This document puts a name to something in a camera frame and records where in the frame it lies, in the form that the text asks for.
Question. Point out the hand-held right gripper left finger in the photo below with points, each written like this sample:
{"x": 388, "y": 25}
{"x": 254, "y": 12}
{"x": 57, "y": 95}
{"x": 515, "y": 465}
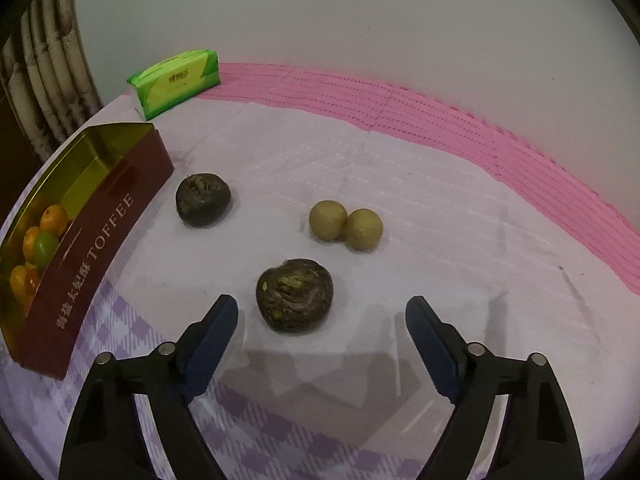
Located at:
{"x": 207, "y": 350}

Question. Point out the tan brown longan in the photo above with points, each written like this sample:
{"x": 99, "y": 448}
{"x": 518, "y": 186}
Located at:
{"x": 364, "y": 230}

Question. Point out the large orange mandarin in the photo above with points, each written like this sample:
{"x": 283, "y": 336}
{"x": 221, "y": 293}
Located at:
{"x": 30, "y": 242}

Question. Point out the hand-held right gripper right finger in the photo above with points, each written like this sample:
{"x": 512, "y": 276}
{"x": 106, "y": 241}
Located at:
{"x": 435, "y": 350}

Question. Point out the patterned curtain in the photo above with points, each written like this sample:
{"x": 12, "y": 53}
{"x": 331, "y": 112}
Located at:
{"x": 55, "y": 60}

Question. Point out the dark red tin box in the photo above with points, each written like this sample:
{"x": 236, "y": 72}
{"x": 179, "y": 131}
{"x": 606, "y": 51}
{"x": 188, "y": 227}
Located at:
{"x": 100, "y": 250}

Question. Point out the large red tomato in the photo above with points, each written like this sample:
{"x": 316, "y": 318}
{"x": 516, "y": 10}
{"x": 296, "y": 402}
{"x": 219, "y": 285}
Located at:
{"x": 33, "y": 280}

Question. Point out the small red tomato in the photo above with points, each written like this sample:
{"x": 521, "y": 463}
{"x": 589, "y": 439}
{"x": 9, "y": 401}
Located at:
{"x": 18, "y": 282}

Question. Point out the greenish brown longan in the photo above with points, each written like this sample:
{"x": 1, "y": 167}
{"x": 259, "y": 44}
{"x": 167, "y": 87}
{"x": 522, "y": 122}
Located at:
{"x": 326, "y": 220}

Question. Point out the green lime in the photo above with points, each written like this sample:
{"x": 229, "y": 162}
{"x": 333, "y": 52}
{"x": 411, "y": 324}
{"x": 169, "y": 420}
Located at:
{"x": 46, "y": 250}

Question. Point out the dark water chestnut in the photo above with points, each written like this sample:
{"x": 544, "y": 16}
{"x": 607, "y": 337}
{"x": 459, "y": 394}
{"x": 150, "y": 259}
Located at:
{"x": 295, "y": 295}
{"x": 202, "y": 200}

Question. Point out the green tissue packet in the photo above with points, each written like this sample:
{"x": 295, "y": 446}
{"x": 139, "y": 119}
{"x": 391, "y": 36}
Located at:
{"x": 175, "y": 80}

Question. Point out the small orange mandarin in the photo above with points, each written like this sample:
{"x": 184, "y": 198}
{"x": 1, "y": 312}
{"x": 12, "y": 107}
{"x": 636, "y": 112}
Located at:
{"x": 53, "y": 219}

